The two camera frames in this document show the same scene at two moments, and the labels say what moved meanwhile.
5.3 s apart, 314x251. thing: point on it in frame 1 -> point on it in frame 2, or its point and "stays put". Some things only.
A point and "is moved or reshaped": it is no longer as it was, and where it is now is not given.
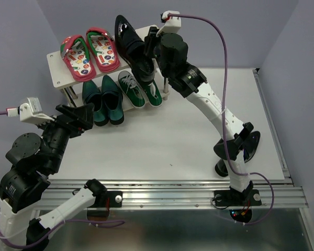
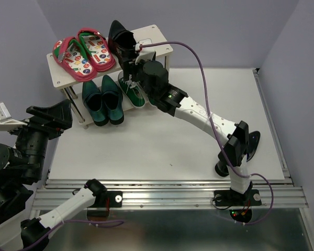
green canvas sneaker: (132, 90) stays put
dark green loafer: (91, 94) stays put
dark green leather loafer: (113, 98) stays put
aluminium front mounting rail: (175, 193) stays put
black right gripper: (149, 42) -> (130, 66)
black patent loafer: (131, 46) is moved or reshaped
